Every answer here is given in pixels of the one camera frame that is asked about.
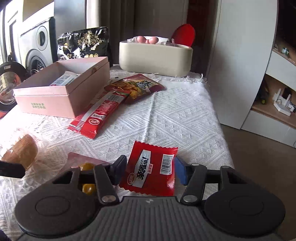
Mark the orange bread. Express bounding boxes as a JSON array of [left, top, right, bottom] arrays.
[[1, 134, 38, 171]]

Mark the yellow candied fruit packet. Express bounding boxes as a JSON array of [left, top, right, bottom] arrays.
[[56, 151, 112, 195]]

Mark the small red snack packet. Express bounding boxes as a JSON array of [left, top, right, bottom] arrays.
[[119, 141, 178, 196]]

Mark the long red sausage packet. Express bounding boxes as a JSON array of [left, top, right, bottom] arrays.
[[67, 89, 130, 139]]

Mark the maroon chicken snack pouch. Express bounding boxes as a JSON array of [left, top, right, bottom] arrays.
[[104, 74, 165, 104]]

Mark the blue snack packet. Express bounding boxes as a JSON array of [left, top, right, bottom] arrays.
[[50, 71, 80, 86]]

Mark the white woven table cloth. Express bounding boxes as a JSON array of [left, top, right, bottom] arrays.
[[1, 73, 233, 240]]

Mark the round washer door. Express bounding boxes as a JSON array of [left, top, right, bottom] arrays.
[[0, 61, 28, 113]]

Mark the pink cardboard box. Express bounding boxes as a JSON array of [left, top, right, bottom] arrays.
[[14, 57, 110, 118]]

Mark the white wifi router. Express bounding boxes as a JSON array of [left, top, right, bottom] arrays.
[[273, 87, 295, 116]]

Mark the white cabinet shelf unit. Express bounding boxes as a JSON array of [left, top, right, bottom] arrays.
[[207, 1, 295, 147]]

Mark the cream tissue box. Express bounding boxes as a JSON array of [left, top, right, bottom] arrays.
[[119, 41, 193, 77]]

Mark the grey washing machine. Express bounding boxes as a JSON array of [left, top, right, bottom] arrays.
[[18, 17, 58, 75]]

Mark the black plum snack bag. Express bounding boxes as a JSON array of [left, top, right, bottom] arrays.
[[57, 27, 113, 66]]

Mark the pink bow ornament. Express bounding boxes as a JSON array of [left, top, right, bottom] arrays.
[[136, 36, 159, 44]]

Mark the white tissue paper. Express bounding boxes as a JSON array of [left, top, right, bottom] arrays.
[[126, 36, 169, 44]]

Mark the red round cushion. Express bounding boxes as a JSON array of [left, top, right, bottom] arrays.
[[171, 24, 196, 47]]

